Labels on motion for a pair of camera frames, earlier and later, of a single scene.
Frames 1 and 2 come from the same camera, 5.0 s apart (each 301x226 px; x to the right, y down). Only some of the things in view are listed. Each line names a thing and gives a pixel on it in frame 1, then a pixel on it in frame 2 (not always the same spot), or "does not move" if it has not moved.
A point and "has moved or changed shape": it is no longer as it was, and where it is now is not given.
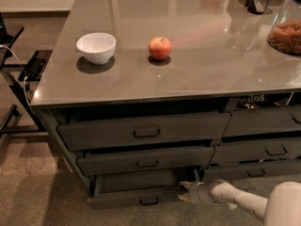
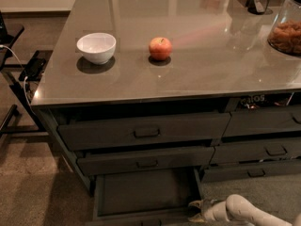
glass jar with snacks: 285,33 does not move
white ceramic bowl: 97,47 does not move
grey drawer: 154,189 has moved or changed shape
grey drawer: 257,151 does not move
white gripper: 195,192 to 212,210
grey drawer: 105,162 does not move
